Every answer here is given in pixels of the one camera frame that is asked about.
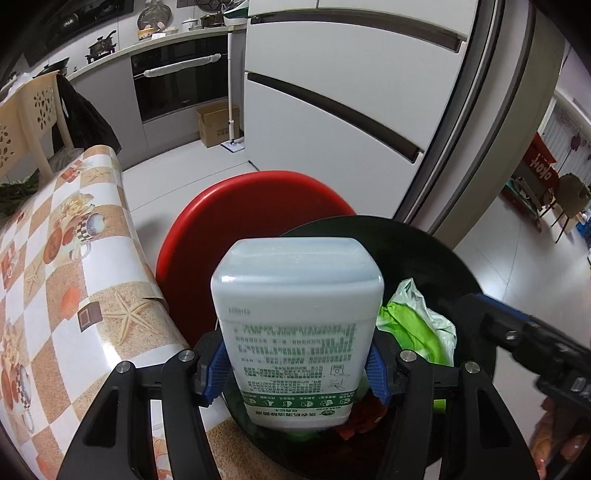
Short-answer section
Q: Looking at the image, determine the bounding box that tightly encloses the checkered patterned tablecloth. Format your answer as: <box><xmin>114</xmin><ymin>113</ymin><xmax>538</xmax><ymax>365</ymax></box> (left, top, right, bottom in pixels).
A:
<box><xmin>0</xmin><ymin>144</ymin><xmax>279</xmax><ymax>480</ymax></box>

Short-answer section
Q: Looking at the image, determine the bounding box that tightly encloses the red plastic bag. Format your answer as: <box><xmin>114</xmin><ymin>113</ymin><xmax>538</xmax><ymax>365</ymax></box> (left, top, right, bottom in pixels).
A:
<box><xmin>335</xmin><ymin>391</ymin><xmax>387</xmax><ymax>440</ymax></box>

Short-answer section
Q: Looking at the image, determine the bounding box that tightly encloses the black range hood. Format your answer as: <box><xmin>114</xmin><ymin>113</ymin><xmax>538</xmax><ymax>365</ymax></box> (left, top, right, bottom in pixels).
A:
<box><xmin>24</xmin><ymin>0</ymin><xmax>134</xmax><ymax>67</ymax></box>

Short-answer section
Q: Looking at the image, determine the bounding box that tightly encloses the black built-in oven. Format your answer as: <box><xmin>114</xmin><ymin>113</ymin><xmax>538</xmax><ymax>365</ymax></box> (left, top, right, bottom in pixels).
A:
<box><xmin>131</xmin><ymin>34</ymin><xmax>228</xmax><ymax>122</ymax></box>

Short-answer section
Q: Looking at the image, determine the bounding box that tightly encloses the white refrigerator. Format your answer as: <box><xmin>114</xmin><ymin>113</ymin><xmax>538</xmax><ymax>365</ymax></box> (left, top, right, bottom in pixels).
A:
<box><xmin>241</xmin><ymin>0</ymin><xmax>491</xmax><ymax>232</ymax></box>

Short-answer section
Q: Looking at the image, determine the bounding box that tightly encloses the black pot on stove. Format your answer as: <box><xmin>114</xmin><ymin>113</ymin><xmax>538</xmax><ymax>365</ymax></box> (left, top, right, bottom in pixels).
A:
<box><xmin>85</xmin><ymin>30</ymin><xmax>116</xmax><ymax>64</ymax></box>

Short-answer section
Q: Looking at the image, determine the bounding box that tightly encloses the white mop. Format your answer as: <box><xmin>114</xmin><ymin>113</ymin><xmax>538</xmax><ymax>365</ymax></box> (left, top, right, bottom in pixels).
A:
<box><xmin>221</xmin><ymin>31</ymin><xmax>245</xmax><ymax>154</ymax></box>

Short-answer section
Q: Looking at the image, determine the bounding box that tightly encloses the red plastic stool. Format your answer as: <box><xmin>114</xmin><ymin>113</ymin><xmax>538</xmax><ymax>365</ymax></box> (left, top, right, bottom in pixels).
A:
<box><xmin>155</xmin><ymin>171</ymin><xmax>355</xmax><ymax>346</ymax></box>

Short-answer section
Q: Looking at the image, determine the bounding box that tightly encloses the cardboard box on floor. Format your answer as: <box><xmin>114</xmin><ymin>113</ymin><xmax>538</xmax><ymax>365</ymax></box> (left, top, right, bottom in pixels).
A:
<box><xmin>195</xmin><ymin>99</ymin><xmax>229</xmax><ymax>148</ymax></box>

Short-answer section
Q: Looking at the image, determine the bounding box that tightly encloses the white green-capped bottle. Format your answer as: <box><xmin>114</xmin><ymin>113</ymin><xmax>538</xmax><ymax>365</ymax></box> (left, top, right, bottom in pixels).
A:
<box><xmin>211</xmin><ymin>237</ymin><xmax>385</xmax><ymax>432</ymax></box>

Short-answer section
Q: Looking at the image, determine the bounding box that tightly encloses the green onions bunch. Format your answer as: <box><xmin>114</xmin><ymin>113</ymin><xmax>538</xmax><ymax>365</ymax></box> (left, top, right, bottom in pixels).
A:
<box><xmin>0</xmin><ymin>170</ymin><xmax>40</xmax><ymax>218</ymax></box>

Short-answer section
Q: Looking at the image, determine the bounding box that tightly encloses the person's right hand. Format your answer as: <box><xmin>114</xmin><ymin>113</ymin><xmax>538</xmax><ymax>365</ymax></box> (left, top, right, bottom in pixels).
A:
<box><xmin>529</xmin><ymin>397</ymin><xmax>590</xmax><ymax>479</ymax></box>

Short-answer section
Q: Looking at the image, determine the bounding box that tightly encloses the black garment on chair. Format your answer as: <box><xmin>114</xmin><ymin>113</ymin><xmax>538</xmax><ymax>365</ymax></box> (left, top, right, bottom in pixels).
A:
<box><xmin>56</xmin><ymin>74</ymin><xmax>121</xmax><ymax>154</ymax></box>

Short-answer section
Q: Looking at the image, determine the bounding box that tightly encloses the round decorative plate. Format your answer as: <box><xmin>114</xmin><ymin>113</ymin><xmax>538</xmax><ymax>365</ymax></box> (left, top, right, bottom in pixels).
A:
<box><xmin>137</xmin><ymin>0</ymin><xmax>172</xmax><ymax>32</ymax></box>

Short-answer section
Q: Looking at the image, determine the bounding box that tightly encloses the beige perforated plastic chair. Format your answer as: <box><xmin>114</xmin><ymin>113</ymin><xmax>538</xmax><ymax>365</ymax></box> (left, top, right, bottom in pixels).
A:
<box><xmin>1</xmin><ymin>72</ymin><xmax>73</xmax><ymax>184</ymax></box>

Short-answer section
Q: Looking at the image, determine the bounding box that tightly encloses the black trash bin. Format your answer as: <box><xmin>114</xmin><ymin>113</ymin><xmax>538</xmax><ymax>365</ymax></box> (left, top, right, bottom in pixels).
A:
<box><xmin>223</xmin><ymin>216</ymin><xmax>497</xmax><ymax>479</ymax></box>

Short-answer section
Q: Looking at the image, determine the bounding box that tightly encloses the black wok on stove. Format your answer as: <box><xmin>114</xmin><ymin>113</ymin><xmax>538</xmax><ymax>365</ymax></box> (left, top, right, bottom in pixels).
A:
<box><xmin>39</xmin><ymin>57</ymin><xmax>69</xmax><ymax>76</ymax></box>

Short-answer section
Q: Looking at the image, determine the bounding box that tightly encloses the green silver snack bag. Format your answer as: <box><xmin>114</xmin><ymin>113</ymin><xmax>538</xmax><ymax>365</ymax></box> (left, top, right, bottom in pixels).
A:
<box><xmin>376</xmin><ymin>278</ymin><xmax>457</xmax><ymax>366</ymax></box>

